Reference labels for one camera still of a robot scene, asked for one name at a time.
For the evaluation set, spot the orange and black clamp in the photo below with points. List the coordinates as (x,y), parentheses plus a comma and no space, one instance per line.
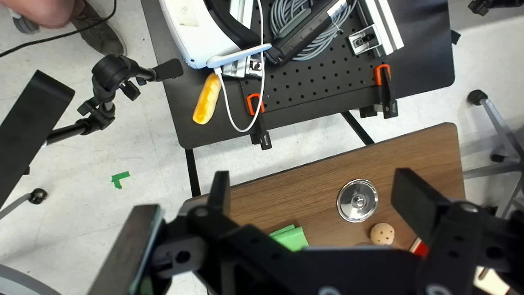
(385,81)
(254,106)

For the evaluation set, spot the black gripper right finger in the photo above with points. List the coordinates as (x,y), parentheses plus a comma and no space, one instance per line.
(419,201)

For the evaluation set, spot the green towel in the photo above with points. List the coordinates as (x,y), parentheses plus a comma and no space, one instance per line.
(288,237)

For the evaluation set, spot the person bare leg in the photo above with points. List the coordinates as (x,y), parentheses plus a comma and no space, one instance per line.
(38,9)

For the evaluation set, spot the glass lid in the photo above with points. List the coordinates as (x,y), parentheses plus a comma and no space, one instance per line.
(357,199)

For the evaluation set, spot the white and blue device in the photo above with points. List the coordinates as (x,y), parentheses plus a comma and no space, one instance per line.
(188,26)

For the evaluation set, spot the brown shoe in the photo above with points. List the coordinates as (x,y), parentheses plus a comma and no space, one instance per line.
(98,29)

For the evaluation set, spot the black flat panel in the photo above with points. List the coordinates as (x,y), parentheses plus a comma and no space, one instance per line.
(26,124)

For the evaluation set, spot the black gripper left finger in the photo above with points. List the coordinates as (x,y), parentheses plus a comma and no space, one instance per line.
(220,190)

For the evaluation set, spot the green floor tape mark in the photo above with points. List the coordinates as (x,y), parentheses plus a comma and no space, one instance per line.
(120,178)

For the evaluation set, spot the silver aluminium extrusion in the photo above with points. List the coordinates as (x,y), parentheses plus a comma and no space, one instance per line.
(382,24)

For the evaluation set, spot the black perforated breadboard table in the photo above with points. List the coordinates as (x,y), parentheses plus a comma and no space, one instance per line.
(305,91)

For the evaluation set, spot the beige perforated wooden ball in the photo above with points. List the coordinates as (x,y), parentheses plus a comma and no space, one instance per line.
(382,232)

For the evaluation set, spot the grey flat bracket plate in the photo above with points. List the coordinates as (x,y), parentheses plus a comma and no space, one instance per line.
(128,250)

